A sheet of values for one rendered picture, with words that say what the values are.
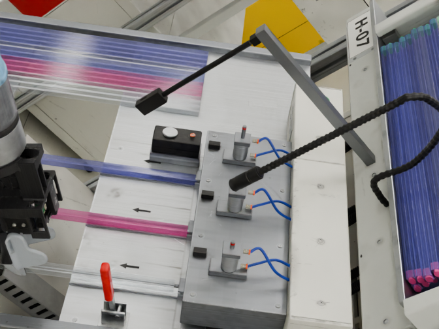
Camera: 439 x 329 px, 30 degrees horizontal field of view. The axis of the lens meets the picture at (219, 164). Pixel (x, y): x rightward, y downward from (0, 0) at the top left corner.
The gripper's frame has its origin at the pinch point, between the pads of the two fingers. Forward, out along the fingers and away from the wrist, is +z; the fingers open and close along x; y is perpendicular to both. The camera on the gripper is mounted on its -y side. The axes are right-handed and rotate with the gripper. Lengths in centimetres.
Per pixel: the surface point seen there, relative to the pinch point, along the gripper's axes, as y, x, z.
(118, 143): 8.2, 28.6, 3.3
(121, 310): 14.7, -5.3, 2.9
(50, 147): -49, 136, 97
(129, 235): 13.2, 9.2, 4.2
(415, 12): 56, 47, -9
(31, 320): 3.8, -8.7, 1.2
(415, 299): 51, -10, -6
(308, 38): 39, 305, 165
